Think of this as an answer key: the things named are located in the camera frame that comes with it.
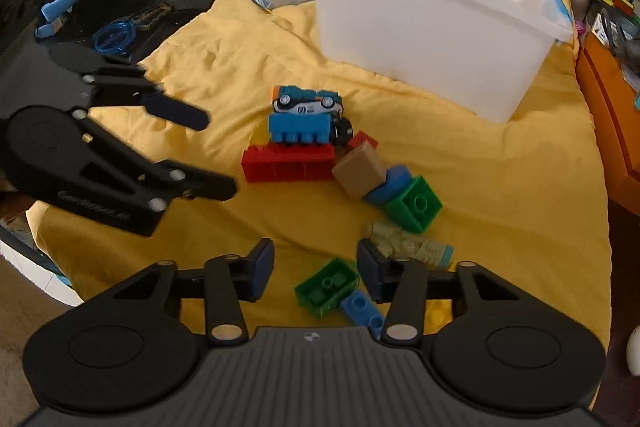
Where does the yellow toy block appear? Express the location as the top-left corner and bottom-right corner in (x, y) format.
(425, 299), (453, 333)

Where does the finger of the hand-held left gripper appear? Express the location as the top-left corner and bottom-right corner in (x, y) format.
(74, 108), (238, 236)
(85, 63), (210, 132)

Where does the small blue toy block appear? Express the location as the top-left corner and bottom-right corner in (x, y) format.
(340, 291), (386, 329)

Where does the round blue toy block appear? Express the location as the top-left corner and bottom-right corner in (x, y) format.
(363, 165), (412, 208)

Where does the blue edged plastic bag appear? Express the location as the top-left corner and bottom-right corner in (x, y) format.
(547, 0), (574, 46)

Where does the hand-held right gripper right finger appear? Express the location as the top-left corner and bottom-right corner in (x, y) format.
(356, 238), (526, 343)

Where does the yellow blanket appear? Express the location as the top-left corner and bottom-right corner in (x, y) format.
(27, 0), (613, 358)

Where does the orange table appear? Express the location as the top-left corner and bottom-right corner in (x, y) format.
(575, 32), (640, 212)

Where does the tan toy cube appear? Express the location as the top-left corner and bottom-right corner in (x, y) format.
(332, 143), (387, 199)

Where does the long red toy block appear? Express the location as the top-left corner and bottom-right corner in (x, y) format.
(241, 143), (336, 182)

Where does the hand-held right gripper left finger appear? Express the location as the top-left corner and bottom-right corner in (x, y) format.
(107, 238), (276, 348)

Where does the black toy car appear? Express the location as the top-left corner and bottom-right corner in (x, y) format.
(272, 86), (346, 116)

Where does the white plastic storage bin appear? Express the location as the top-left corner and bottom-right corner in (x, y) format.
(298, 0), (573, 124)

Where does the blue plastic ring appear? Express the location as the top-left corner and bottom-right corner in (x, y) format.
(92, 21), (138, 55)

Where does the large green toy block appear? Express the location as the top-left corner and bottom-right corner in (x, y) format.
(384, 176), (443, 234)

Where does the small red toy block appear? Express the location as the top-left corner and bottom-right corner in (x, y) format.
(347, 132), (379, 155)

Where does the small green toy block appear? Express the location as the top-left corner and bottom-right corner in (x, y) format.
(295, 258), (362, 319)

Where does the white round object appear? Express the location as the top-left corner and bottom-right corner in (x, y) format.
(626, 327), (640, 376)

